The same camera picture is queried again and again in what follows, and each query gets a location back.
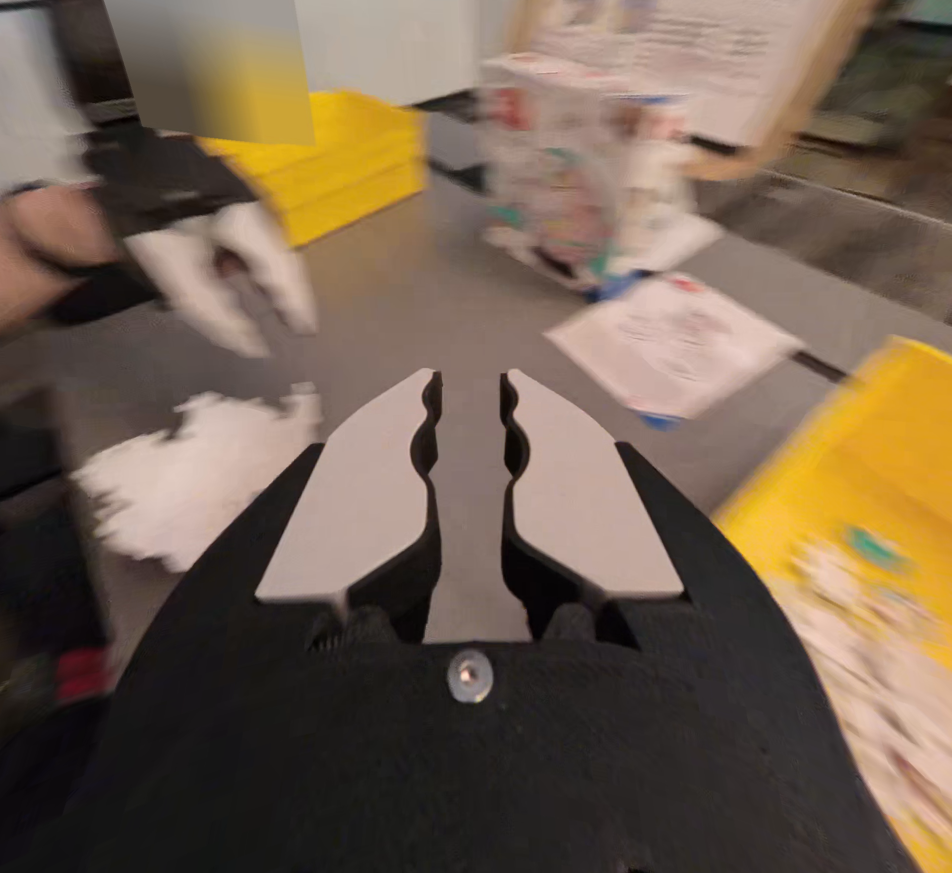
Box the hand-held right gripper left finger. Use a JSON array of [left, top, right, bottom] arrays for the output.
[[255, 367, 445, 605]]

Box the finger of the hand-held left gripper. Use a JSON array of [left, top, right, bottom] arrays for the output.
[[214, 201, 319, 336], [125, 225, 272, 358]]

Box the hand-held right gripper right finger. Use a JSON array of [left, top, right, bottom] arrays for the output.
[[500, 369, 685, 602]]

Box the white half puzzle ball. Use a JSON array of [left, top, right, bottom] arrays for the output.
[[74, 382, 324, 573]]

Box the yellow plastic bin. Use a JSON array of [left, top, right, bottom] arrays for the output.
[[197, 91, 428, 249], [714, 338, 952, 873]]

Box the pile of puzzle pieces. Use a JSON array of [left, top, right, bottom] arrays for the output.
[[773, 524, 952, 863]]

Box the colourful puzzle box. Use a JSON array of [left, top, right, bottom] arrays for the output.
[[476, 54, 722, 294]]

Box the person's left hand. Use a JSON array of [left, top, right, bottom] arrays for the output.
[[0, 183, 121, 329]]

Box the white instruction leaflet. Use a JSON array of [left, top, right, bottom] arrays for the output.
[[545, 274, 804, 431]]

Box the orange red tape strip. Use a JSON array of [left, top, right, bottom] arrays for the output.
[[56, 648, 113, 701]]

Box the cardboard box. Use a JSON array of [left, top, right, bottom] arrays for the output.
[[513, 0, 927, 178]]

